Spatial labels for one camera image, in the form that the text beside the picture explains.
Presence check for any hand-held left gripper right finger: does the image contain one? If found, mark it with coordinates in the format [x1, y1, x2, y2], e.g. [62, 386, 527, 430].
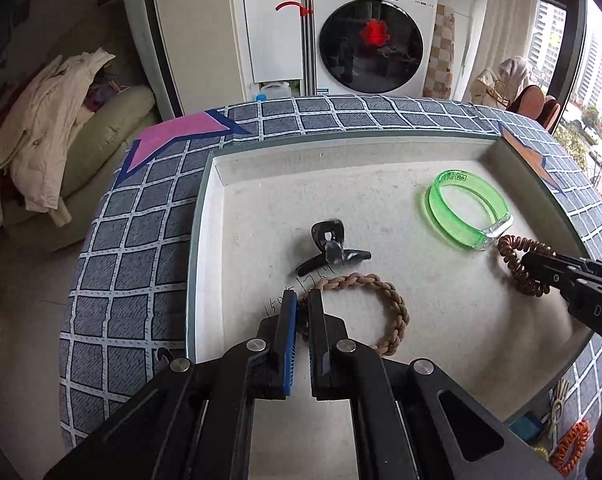
[306, 289, 564, 480]

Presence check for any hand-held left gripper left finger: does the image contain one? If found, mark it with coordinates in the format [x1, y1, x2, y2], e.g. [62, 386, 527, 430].
[44, 287, 299, 480]

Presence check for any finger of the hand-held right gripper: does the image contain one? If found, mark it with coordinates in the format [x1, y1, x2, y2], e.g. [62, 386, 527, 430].
[521, 251, 589, 275]
[528, 267, 576, 297]

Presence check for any brown coil hair tie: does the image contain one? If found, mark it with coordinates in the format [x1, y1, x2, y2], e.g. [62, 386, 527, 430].
[496, 235, 556, 297]

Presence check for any brown braided bracelet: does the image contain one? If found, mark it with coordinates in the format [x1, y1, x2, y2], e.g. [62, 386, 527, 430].
[298, 273, 411, 358]

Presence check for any white shallow tray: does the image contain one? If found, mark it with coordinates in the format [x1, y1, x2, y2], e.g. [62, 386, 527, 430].
[186, 132, 594, 426]

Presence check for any orange coil hair tie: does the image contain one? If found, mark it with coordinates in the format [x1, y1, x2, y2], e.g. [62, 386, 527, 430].
[548, 420, 592, 477]

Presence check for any black hair claw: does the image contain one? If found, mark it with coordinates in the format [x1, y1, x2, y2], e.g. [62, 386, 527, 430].
[296, 219, 373, 277]

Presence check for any beige hair clip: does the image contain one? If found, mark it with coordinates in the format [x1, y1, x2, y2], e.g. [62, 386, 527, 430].
[546, 379, 570, 443]

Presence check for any green translucent bangle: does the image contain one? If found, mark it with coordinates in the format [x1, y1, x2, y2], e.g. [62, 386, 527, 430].
[426, 170, 512, 252]

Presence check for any orange chair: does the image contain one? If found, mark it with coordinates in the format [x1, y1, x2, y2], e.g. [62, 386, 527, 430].
[508, 85, 544, 116]
[538, 97, 562, 133]

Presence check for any window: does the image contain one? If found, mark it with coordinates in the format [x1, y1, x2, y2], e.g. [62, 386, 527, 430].
[528, 0, 602, 221]

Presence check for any beige bag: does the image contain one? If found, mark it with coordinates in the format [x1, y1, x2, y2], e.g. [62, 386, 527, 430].
[468, 56, 532, 111]

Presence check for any checkered hanging cloth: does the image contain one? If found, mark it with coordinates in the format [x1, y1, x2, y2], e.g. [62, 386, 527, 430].
[421, 4, 456, 100]

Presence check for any white plastic jug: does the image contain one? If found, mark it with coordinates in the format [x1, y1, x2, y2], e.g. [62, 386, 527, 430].
[257, 80, 295, 102]

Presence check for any cream sofa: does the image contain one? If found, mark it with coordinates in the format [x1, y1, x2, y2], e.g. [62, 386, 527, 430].
[0, 85, 157, 256]

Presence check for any pile of colourful clothes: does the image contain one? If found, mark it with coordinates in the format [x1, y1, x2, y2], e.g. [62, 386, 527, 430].
[84, 72, 132, 116]

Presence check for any white cabinet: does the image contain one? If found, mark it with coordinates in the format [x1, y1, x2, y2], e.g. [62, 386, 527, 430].
[148, 0, 307, 116]

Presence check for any beige jacket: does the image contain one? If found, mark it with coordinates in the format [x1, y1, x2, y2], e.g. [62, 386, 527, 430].
[0, 49, 116, 226]

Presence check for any red handled mop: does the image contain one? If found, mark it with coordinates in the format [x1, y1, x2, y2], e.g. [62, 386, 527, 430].
[275, 0, 316, 97]

